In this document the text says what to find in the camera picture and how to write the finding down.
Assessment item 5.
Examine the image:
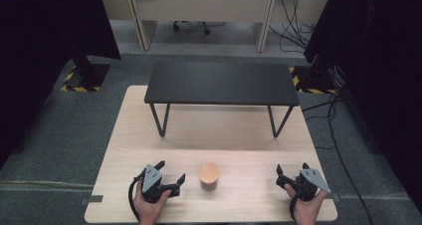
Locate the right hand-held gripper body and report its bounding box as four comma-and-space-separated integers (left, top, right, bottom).
294, 166, 332, 202

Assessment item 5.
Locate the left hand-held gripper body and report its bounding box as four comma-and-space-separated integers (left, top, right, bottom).
134, 164, 171, 205

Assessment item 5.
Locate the round wooden cylinder block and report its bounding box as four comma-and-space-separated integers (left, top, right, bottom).
198, 162, 221, 192

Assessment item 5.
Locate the person's left hand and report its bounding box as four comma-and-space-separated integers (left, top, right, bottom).
132, 188, 172, 225

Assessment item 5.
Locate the person's right hand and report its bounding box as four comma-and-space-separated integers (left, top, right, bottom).
284, 183, 328, 225

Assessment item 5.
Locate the grey floor tape piece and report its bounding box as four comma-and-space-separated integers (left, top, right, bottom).
80, 194, 105, 206

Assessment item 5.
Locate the black stand base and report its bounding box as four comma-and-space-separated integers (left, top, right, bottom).
59, 55, 111, 94
288, 60, 338, 96

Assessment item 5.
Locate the black riser shelf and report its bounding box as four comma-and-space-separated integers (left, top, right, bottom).
143, 60, 301, 139

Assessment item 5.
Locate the black curtain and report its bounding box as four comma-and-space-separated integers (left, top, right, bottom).
303, 0, 422, 214
0, 0, 122, 170

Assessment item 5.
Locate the black office chair base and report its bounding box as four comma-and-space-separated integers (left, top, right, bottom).
172, 20, 212, 37

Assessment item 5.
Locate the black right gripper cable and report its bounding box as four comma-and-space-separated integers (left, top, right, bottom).
289, 189, 303, 221

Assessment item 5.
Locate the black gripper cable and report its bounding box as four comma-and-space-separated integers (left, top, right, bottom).
289, 189, 303, 221
127, 176, 144, 222

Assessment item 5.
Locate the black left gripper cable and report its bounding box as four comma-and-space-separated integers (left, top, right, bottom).
127, 176, 144, 222

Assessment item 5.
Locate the black floor cable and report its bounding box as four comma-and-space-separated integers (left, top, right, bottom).
301, 91, 376, 225

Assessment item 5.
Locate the black plugged cables bundle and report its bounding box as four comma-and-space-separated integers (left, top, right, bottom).
268, 0, 317, 54

